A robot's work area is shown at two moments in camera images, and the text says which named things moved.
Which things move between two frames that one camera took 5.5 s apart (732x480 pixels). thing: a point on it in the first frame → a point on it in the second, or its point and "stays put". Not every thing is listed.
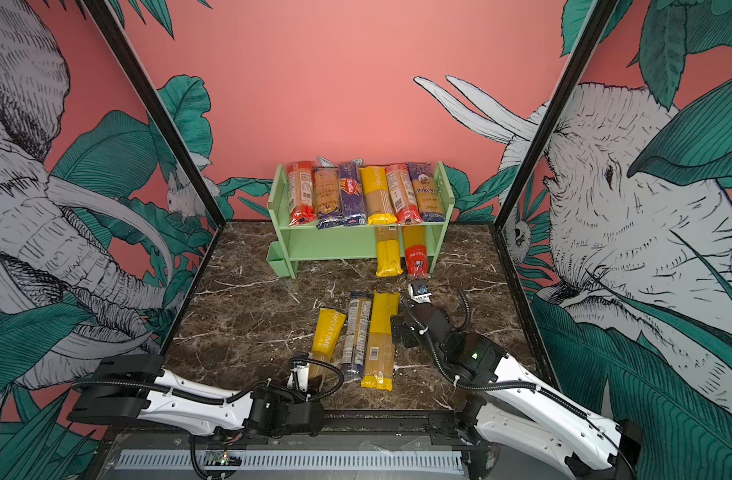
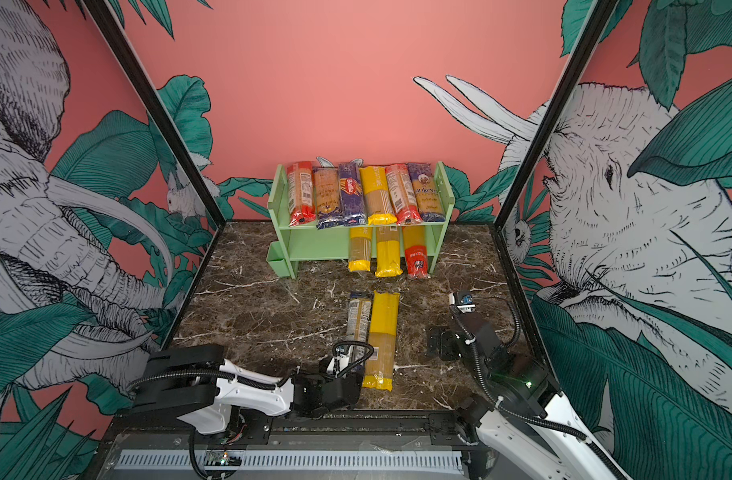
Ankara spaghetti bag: x=426 y=192 stays put
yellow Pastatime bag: x=329 y=325 → x=360 y=247
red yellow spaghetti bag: x=416 y=252 stays put
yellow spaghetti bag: x=388 y=251 stays put
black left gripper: x=286 y=397 → x=359 y=382
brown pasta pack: x=327 y=194 stays put
